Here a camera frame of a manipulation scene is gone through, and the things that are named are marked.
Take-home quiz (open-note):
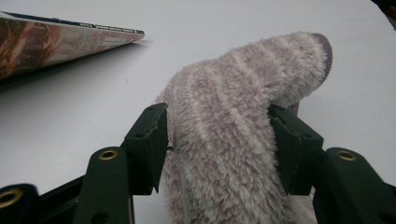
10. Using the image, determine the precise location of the glossy magazine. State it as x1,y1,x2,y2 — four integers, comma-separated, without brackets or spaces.
0,10,147,82

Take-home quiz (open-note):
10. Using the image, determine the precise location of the striped fuzzy sock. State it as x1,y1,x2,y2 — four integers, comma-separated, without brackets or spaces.
151,30,334,224

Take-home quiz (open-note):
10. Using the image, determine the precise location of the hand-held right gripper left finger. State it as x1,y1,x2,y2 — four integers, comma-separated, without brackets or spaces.
120,102,169,197

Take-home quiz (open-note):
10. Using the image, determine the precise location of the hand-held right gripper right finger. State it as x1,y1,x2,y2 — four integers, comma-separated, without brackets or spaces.
267,104,325,197

